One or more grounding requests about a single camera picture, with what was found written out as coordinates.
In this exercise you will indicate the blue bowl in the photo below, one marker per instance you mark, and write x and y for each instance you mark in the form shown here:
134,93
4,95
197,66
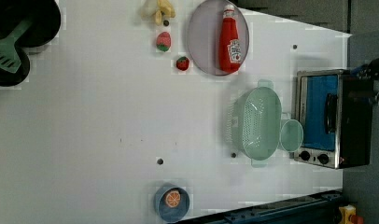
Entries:
166,213

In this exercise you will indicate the grey round plate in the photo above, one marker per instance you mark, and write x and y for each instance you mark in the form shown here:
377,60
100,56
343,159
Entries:
204,31

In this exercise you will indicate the silver toaster oven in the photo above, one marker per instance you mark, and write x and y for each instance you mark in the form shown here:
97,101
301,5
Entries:
335,111

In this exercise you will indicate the small black utensil holder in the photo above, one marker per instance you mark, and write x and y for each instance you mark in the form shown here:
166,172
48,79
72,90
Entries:
12,79

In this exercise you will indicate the red ketchup bottle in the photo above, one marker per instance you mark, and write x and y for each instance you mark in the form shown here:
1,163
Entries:
229,52

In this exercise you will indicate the mint green cup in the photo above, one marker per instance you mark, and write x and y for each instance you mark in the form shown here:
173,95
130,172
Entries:
291,133

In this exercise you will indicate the large black utensil holder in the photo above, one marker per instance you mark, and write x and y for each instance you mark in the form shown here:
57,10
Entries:
44,15

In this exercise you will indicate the peeled toy banana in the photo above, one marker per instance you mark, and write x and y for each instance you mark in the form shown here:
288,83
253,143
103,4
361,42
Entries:
158,10

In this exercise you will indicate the yellow red emergency button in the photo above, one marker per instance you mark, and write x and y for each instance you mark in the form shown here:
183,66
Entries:
349,215

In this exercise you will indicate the toy orange slice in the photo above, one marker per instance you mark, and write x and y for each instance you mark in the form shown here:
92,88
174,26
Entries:
173,198

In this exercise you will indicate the blue table frame rail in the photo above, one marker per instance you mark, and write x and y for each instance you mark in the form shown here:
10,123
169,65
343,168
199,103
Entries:
319,208

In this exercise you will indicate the red toy strawberry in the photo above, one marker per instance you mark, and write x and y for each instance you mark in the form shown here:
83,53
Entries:
183,63

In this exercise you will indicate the mint green plastic strainer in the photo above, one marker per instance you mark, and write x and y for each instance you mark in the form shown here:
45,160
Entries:
255,123

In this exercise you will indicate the green spatula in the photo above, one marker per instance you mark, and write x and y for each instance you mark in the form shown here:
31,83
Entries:
9,57

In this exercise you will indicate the pink toy strawberry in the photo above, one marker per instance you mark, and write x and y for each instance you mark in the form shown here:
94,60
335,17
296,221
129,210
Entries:
163,41

